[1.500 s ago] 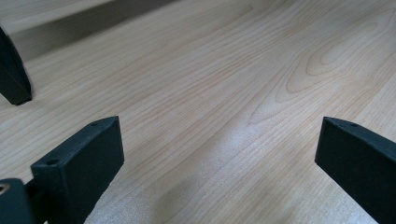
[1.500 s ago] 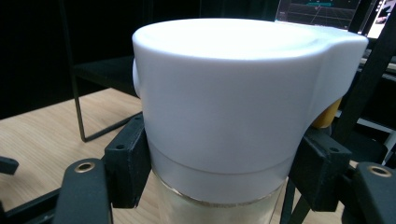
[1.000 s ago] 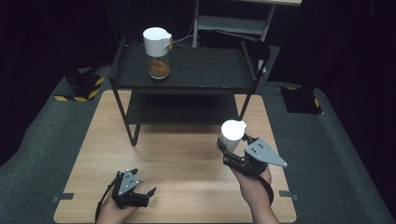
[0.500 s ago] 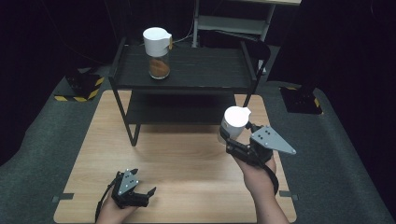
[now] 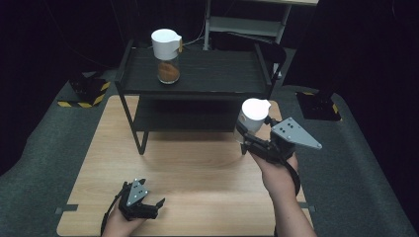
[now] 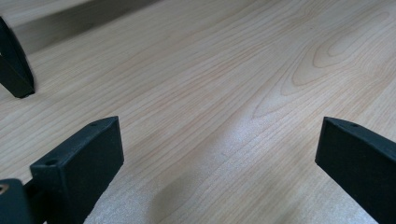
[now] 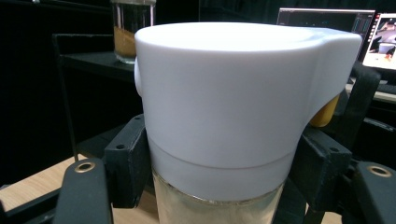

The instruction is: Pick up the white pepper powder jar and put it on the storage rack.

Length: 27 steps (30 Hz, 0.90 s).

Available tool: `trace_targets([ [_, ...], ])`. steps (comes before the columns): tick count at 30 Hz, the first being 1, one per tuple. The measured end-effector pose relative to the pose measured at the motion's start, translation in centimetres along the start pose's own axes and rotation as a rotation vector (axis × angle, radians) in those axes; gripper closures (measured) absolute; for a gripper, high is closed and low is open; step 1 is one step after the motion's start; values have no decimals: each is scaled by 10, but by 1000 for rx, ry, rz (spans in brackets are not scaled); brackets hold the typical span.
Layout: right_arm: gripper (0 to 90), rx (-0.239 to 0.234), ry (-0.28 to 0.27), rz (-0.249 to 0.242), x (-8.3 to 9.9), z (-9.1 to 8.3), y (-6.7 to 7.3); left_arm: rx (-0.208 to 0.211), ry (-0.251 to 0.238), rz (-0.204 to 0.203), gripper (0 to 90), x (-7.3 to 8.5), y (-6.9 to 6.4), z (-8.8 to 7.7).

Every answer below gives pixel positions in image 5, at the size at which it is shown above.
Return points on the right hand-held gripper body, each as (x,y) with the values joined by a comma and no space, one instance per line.
(290,136)

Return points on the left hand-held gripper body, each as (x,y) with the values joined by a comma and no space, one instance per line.
(135,200)

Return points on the black two-tier shelf rack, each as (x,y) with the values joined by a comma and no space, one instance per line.
(210,70)

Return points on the brown spice jar white lid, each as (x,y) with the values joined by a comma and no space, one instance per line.
(166,49)

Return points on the person's left hand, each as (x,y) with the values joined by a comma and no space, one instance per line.
(118,225)

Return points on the person's right hand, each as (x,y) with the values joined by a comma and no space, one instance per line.
(278,177)

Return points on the black stand base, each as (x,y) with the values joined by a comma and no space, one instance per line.
(318,105)

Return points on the grey tape strip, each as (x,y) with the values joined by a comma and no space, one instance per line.
(309,208)
(67,208)

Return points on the grey metal stand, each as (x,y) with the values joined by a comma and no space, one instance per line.
(243,25)

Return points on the black base yellow striped tape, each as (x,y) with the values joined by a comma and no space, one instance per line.
(86,90)

